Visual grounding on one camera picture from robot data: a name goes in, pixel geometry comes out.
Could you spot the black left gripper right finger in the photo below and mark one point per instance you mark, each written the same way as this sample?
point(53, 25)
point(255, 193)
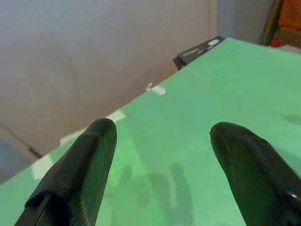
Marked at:
point(254, 169)

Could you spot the green table mat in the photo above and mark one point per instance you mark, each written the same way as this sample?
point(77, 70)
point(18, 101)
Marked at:
point(200, 99)

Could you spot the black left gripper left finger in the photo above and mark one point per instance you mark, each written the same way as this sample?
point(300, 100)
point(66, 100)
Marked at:
point(70, 169)

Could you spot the black flat box white label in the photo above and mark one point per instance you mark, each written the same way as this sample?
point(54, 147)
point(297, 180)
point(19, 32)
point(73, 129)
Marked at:
point(195, 53)

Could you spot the orange cloth bag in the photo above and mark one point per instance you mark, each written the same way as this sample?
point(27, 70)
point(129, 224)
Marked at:
point(291, 14)

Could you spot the white tape piece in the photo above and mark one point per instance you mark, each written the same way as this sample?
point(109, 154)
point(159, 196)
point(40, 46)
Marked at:
point(70, 137)
point(116, 115)
point(158, 90)
point(41, 168)

